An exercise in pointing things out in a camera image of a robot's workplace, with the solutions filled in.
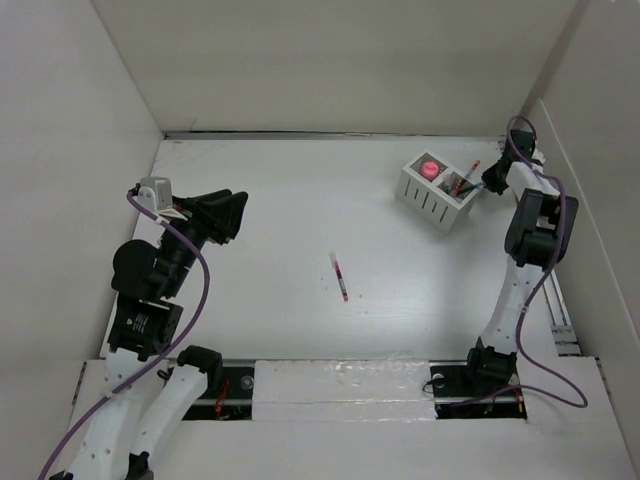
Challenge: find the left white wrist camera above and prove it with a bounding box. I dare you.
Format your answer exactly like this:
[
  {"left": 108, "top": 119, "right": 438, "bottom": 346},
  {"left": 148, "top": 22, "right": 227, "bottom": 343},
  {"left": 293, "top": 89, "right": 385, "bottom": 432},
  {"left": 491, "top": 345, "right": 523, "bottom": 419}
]
[{"left": 132, "top": 177, "right": 173, "bottom": 213}]

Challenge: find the aluminium rail front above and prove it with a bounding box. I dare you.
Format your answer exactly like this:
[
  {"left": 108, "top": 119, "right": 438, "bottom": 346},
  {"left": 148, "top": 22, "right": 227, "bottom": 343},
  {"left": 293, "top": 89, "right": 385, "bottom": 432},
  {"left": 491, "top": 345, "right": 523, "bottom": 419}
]
[{"left": 187, "top": 361, "right": 526, "bottom": 419}]

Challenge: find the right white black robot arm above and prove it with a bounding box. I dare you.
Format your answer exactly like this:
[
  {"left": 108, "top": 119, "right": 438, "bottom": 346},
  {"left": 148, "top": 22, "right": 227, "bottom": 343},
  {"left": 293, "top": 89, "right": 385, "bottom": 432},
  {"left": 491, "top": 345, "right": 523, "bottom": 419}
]
[{"left": 462, "top": 127, "right": 579, "bottom": 398}]

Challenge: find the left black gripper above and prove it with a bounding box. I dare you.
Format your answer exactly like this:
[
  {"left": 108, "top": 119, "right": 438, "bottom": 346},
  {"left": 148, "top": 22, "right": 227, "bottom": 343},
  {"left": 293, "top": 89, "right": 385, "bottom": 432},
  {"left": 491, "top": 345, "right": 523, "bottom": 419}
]
[{"left": 161, "top": 187, "right": 247, "bottom": 295}]

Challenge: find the aluminium rail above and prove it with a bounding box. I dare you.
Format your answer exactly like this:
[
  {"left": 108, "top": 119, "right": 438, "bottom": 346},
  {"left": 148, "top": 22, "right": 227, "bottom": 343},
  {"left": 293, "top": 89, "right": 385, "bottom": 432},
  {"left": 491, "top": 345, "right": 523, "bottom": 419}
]
[
  {"left": 499, "top": 139, "right": 581, "bottom": 356},
  {"left": 187, "top": 361, "right": 526, "bottom": 419}
]

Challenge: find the aluminium rail right side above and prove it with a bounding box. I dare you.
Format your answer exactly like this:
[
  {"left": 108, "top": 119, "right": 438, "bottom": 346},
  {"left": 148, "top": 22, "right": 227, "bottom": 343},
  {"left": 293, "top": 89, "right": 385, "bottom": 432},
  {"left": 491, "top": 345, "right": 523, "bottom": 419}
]
[{"left": 499, "top": 139, "right": 581, "bottom": 356}]

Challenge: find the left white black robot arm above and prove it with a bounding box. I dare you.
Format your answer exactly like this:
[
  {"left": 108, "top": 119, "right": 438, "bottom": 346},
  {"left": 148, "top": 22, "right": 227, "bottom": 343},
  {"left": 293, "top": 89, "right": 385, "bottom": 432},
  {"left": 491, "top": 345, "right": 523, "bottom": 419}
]
[{"left": 39, "top": 184, "right": 249, "bottom": 479}]

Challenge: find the purple tipped pen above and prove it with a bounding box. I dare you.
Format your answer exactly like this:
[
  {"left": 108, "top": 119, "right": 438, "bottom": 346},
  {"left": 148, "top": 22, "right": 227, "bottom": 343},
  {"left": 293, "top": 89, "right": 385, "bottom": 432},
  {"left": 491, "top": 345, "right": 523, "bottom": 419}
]
[{"left": 329, "top": 252, "right": 349, "bottom": 302}]

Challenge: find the pink eraser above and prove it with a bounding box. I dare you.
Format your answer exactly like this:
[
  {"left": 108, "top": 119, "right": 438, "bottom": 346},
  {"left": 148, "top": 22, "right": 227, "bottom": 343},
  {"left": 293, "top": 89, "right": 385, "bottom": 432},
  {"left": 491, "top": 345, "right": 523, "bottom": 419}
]
[{"left": 420, "top": 161, "right": 440, "bottom": 182}]

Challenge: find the orange clear pen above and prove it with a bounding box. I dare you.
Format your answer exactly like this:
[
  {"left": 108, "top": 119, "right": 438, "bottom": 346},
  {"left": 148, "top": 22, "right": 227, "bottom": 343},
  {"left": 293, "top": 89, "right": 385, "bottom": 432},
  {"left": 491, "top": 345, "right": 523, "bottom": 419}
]
[{"left": 455, "top": 160, "right": 481, "bottom": 196}]

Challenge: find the teal black pen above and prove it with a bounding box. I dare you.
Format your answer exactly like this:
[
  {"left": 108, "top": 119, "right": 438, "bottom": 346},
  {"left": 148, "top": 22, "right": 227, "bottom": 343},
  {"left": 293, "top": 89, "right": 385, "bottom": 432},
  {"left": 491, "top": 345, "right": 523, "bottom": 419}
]
[{"left": 456, "top": 182, "right": 485, "bottom": 197}]

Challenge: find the white two-slot pen holder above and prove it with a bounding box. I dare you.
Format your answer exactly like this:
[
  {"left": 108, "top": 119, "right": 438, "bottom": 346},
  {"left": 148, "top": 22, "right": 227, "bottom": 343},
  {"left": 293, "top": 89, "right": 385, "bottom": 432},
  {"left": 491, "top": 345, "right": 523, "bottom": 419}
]
[{"left": 395, "top": 150, "right": 481, "bottom": 233}]

